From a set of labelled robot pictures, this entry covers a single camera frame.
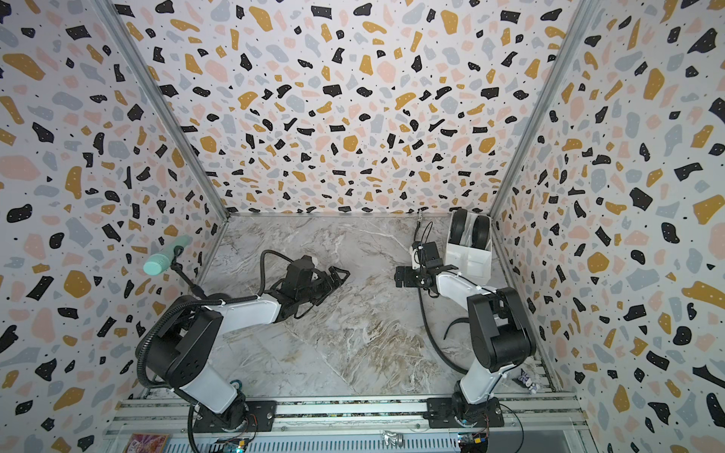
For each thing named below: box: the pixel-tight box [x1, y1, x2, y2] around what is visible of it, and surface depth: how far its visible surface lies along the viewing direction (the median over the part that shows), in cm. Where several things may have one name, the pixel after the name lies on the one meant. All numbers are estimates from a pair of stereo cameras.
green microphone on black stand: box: [143, 235, 208, 302], surface depth 68 cm
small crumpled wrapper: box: [517, 368, 540, 395], surface depth 79 cm
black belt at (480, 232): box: [472, 215, 490, 251], surface depth 108 cm
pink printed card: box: [123, 433, 170, 453], surface depth 70 cm
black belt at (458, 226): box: [448, 208, 468, 245], surface depth 108 cm
